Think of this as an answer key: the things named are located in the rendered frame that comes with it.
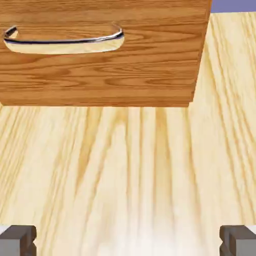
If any light wood cabinet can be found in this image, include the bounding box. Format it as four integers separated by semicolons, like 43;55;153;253
0;0;213;108

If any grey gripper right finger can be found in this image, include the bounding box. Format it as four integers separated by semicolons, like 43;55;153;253
219;224;256;256

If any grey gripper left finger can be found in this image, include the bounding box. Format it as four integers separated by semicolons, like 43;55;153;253
0;224;38;256

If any light wood drawer front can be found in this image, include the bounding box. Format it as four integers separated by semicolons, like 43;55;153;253
0;0;211;101

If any curved silver drawer handle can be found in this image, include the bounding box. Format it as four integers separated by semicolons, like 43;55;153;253
3;23;125;55

